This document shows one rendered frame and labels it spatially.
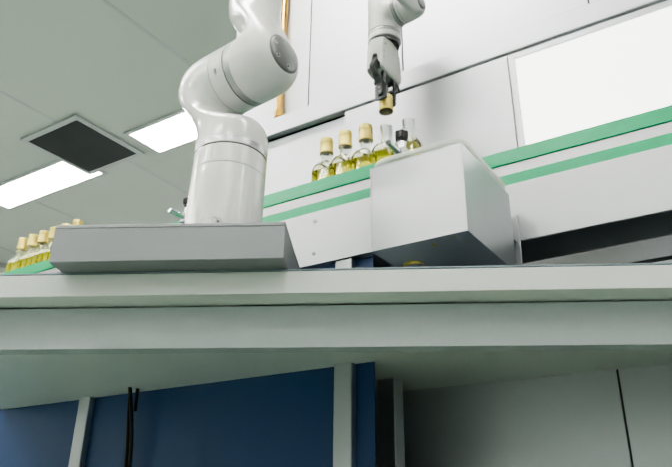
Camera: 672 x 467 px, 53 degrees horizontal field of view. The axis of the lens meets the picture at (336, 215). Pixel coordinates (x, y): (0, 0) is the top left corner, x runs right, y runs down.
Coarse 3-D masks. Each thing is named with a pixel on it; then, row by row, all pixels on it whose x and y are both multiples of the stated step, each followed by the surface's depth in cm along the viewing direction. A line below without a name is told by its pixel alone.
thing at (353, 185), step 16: (336, 176) 148; (352, 176) 146; (368, 176) 143; (288, 192) 155; (304, 192) 152; (320, 192) 150; (336, 192) 147; (352, 192) 144; (368, 192) 142; (272, 208) 156; (288, 208) 153; (304, 208) 150; (320, 208) 148; (16, 272) 205; (32, 272) 200; (48, 272) 196
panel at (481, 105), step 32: (576, 32) 158; (512, 64) 165; (416, 96) 178; (448, 96) 172; (480, 96) 167; (512, 96) 162; (352, 128) 186; (416, 128) 174; (448, 128) 169; (480, 128) 163; (512, 128) 159
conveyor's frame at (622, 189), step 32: (608, 160) 124; (640, 160) 121; (512, 192) 132; (544, 192) 129; (576, 192) 125; (608, 192) 122; (640, 192) 119; (288, 224) 148; (320, 224) 143; (352, 224) 139; (544, 224) 126; (576, 224) 123; (608, 224) 131; (640, 224) 128; (320, 256) 140; (352, 256) 136; (544, 256) 136
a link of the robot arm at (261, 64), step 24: (240, 0) 124; (264, 0) 125; (240, 24) 125; (264, 24) 116; (240, 48) 114; (264, 48) 113; (288, 48) 116; (240, 72) 114; (264, 72) 113; (288, 72) 115; (240, 96) 117; (264, 96) 117
